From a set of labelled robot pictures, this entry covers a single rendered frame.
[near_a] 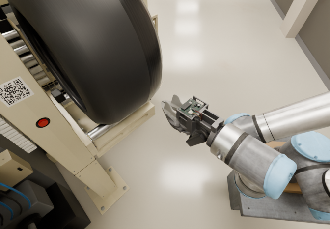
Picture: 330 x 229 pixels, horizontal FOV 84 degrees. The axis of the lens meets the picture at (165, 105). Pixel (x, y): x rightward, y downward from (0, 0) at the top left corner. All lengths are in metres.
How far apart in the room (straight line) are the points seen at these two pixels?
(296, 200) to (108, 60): 1.08
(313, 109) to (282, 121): 0.07
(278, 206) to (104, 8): 1.11
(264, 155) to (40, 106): 0.67
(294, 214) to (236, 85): 1.59
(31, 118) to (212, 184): 1.39
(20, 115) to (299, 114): 0.81
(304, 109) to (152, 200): 1.31
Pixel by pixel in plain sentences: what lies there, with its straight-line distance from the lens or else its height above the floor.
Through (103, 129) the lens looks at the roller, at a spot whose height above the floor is 0.92.
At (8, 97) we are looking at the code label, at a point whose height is 1.21.
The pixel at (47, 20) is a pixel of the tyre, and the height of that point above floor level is 1.39.
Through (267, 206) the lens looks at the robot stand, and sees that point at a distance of 1.13.
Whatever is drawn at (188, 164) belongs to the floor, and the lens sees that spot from 1.73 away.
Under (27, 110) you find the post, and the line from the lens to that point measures 0.73.
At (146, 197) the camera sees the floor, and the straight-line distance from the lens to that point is 1.65.
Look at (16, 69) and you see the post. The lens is 0.64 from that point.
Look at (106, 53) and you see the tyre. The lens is 0.51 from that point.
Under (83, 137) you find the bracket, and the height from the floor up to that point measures 0.95.
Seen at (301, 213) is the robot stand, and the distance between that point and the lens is 1.21.
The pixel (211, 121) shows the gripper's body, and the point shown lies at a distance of 0.47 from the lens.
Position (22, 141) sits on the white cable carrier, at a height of 1.02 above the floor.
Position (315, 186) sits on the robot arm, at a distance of 0.95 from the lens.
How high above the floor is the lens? 1.60
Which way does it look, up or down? 51 degrees down
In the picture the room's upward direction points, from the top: straight up
